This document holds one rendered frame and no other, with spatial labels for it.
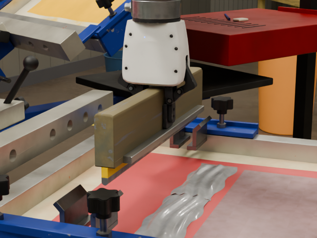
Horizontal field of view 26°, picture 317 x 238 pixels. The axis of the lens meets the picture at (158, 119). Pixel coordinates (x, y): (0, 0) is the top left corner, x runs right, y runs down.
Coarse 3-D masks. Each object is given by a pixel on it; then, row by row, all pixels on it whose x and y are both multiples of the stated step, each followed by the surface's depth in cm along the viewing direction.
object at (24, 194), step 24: (168, 144) 140; (216, 144) 136; (240, 144) 134; (264, 144) 133; (288, 144) 131; (312, 144) 130; (48, 168) 116; (72, 168) 121; (24, 192) 106; (48, 192) 113
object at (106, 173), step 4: (120, 164) 97; (124, 164) 98; (104, 168) 93; (108, 168) 93; (116, 168) 96; (120, 168) 97; (104, 172) 93; (108, 172) 93; (112, 172) 95; (104, 176) 93; (108, 176) 93
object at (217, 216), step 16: (128, 192) 115; (144, 192) 115; (128, 208) 108; (144, 208) 108; (208, 208) 108; (224, 208) 108; (240, 208) 108; (256, 208) 108; (128, 224) 102; (192, 224) 102; (208, 224) 102; (224, 224) 102; (240, 224) 102; (256, 224) 102; (272, 224) 102; (288, 224) 102; (304, 224) 102
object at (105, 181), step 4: (196, 116) 130; (192, 120) 128; (180, 128) 121; (176, 132) 120; (168, 136) 116; (164, 140) 114; (160, 144) 112; (152, 148) 109; (148, 152) 107; (144, 156) 106; (136, 160) 103; (128, 164) 100; (132, 164) 101; (124, 168) 98; (128, 168) 100; (116, 172) 96; (120, 172) 97; (112, 176) 95; (116, 176) 96; (104, 180) 93; (108, 180) 94; (112, 180) 95; (104, 184) 94
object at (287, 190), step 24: (144, 168) 127; (168, 168) 127; (192, 168) 127; (240, 168) 127; (264, 168) 127; (168, 192) 115; (240, 192) 115; (264, 192) 115; (288, 192) 115; (312, 192) 115
